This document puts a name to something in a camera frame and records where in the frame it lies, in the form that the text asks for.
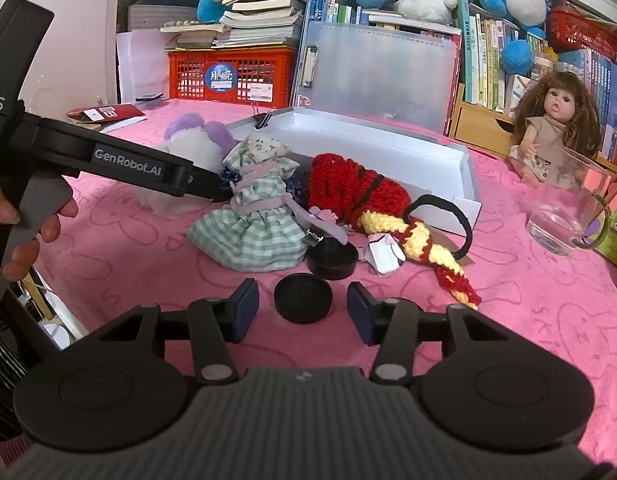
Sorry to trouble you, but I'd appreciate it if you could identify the black round lid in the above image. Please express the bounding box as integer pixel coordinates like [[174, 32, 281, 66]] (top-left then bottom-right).
[[274, 273, 334, 324]]

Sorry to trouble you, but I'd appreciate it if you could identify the black binder clip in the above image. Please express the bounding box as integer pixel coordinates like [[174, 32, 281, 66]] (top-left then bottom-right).
[[250, 102, 273, 131]]

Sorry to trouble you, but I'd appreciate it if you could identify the row of upright books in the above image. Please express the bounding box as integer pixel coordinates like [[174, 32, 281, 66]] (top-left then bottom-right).
[[303, 0, 617, 161]]

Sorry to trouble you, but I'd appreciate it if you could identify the wooden drawer organiser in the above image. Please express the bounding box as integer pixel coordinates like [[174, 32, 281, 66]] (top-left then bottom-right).
[[448, 82, 617, 171]]

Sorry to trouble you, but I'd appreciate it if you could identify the translucent clipboard folder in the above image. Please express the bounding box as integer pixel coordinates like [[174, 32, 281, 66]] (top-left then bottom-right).
[[288, 20, 461, 136]]

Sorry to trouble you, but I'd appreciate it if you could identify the red envelope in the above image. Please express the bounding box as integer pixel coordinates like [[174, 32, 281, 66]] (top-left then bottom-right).
[[66, 102, 146, 128]]

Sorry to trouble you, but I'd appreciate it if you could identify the brown-haired doll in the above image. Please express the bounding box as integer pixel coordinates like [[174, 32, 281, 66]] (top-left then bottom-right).
[[508, 71, 603, 188]]

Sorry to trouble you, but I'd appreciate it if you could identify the pink printed blanket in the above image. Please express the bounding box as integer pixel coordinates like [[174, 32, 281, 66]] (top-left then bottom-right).
[[18, 97, 617, 466]]

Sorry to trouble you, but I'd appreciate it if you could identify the red mesh basket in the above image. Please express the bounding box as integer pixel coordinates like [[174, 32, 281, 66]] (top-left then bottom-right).
[[544, 0, 617, 63]]

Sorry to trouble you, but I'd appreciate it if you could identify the clear glass cup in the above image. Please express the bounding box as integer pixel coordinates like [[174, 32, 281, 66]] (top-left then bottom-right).
[[525, 146, 614, 257]]

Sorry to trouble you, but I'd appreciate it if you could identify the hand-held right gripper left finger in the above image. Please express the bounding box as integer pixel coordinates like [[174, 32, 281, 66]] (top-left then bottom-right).
[[91, 278, 260, 386]]

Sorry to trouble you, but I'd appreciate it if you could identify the person's left hand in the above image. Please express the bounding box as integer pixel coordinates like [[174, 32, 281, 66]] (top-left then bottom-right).
[[0, 172, 80, 282]]

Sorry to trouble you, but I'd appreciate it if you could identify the red plastic crate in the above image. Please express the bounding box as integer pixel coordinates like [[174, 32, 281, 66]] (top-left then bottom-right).
[[168, 46, 298, 111]]

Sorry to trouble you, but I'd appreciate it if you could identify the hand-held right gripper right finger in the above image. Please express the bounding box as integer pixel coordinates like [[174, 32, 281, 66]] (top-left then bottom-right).
[[347, 282, 514, 386]]

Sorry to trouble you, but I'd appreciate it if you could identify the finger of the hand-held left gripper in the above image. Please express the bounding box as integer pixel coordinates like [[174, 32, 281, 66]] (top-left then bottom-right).
[[186, 164, 235, 204]]

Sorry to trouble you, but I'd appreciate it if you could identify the stack of books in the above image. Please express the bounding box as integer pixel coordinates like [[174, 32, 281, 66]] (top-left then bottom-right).
[[161, 0, 329, 53]]

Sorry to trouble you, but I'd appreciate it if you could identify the black hair band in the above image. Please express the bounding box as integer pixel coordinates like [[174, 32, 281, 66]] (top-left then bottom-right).
[[403, 194, 475, 263]]

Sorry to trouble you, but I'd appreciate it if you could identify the black round container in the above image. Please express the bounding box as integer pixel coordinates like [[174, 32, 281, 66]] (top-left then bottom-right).
[[307, 237, 359, 281]]

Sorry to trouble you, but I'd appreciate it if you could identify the red yellow knitted garment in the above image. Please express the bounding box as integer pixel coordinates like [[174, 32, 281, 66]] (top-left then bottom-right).
[[307, 152, 481, 311]]

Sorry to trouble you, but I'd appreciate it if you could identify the colourful printed box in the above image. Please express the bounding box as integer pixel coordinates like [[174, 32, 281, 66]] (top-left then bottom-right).
[[591, 202, 617, 270]]

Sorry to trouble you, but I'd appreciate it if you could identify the purple cloth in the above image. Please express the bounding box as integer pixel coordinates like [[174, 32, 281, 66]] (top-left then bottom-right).
[[153, 112, 236, 218]]

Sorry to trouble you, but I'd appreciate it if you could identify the white shallow box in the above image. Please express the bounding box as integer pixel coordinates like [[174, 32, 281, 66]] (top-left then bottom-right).
[[223, 106, 483, 238]]

